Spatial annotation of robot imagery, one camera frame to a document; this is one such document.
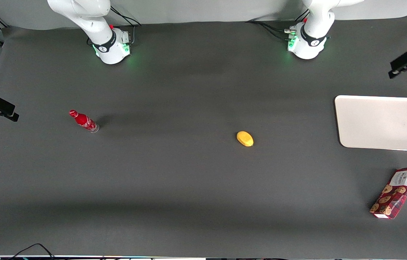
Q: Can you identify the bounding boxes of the red cookie box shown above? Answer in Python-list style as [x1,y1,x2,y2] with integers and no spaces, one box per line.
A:
[369,167,407,220]

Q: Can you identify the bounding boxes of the white rectangular tray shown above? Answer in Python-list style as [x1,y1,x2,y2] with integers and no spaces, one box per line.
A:
[334,95,407,152]

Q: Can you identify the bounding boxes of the red cola bottle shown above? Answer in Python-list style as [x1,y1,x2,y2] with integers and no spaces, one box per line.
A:
[69,110,100,134]

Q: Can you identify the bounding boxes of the yellow lemon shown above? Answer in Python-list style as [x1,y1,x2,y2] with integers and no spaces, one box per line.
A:
[237,131,254,147]

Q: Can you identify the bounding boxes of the thin black cable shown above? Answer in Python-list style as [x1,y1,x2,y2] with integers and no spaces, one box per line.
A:
[8,243,56,260]

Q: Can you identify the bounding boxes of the black arm base cables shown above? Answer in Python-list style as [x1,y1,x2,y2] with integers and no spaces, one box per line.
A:
[109,6,142,44]
[246,9,310,42]

